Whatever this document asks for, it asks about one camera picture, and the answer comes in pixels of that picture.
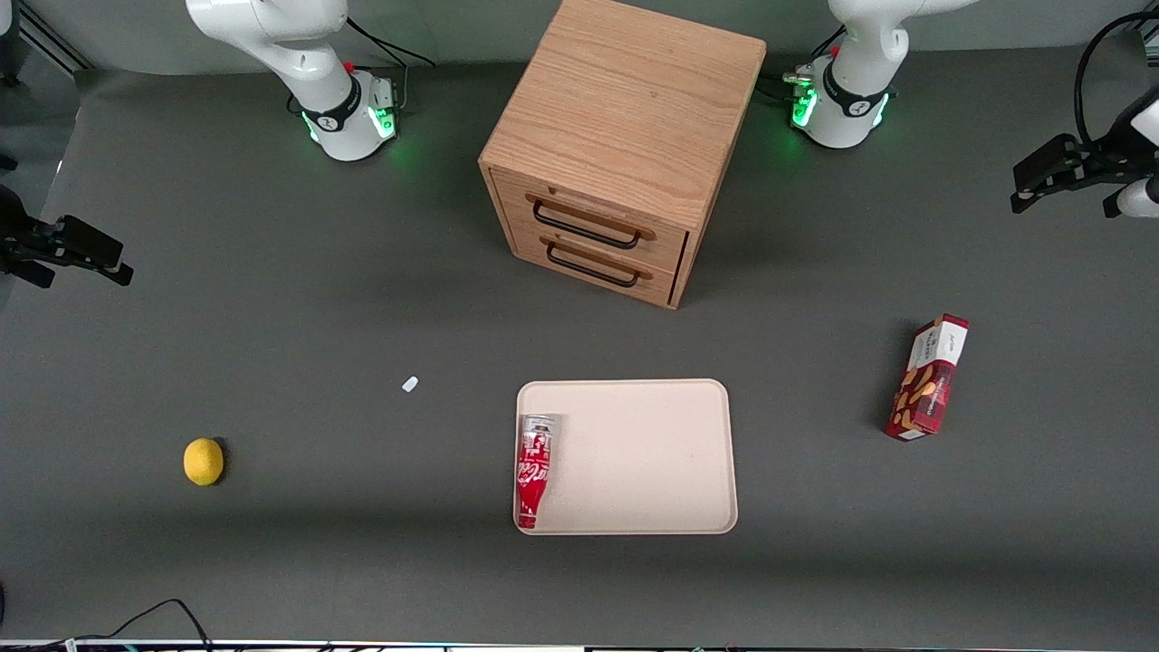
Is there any wooden drawer with short handle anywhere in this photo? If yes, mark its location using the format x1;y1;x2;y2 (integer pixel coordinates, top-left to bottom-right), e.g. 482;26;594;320
507;220;682;307

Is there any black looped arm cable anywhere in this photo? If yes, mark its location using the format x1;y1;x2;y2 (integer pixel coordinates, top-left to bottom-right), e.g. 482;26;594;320
1074;9;1159;150

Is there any yellow lemon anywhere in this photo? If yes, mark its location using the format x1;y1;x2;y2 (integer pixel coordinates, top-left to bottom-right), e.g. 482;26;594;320
183;437;225;487

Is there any black metal frame rail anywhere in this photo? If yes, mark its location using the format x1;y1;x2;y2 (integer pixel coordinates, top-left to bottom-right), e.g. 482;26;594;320
0;0;91;87

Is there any wooden drawer cabinet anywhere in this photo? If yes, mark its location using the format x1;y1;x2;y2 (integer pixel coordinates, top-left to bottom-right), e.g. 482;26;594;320
478;0;768;311

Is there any thin black table-edge cable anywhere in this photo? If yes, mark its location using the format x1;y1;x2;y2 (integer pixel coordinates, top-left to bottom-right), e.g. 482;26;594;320
54;598;214;649

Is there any wooden drawer with long handle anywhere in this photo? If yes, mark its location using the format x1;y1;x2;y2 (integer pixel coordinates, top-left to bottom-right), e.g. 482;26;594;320
493;170;691;274

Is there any black left arm base cable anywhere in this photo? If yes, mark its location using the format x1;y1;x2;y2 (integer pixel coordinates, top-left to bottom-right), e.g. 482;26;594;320
759;27;848;102

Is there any crushed red cola can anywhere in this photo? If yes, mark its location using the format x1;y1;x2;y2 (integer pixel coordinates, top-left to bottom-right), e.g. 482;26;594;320
516;414;555;530

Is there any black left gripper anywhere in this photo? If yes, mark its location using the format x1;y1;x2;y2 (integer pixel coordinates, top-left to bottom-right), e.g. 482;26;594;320
1011;109;1159;219

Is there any red tartan cookie box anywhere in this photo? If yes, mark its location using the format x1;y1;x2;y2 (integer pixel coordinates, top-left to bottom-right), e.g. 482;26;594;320
885;313;970;442

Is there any beige plastic tray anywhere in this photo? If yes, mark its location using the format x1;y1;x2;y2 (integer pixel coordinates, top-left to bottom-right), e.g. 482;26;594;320
514;379;739;536

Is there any black arm base cable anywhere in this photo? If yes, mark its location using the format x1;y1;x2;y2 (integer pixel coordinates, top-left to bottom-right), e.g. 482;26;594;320
347;16;437;69
759;27;848;102

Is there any black right arm base cable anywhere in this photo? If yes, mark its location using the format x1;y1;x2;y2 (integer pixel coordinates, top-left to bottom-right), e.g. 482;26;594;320
347;16;437;69

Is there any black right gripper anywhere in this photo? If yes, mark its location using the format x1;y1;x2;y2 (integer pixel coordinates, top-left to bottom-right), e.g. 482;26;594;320
0;186;134;289

